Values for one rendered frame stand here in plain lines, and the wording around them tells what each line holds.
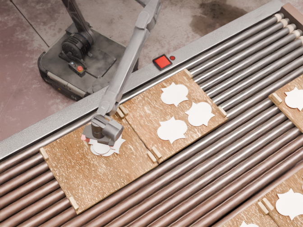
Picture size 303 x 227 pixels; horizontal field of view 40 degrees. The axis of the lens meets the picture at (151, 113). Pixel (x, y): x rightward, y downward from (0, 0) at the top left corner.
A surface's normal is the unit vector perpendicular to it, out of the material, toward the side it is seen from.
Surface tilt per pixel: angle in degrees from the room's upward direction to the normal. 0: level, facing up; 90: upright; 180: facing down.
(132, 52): 25
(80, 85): 0
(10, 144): 0
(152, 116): 0
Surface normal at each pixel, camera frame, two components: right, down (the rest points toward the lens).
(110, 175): 0.06, -0.51
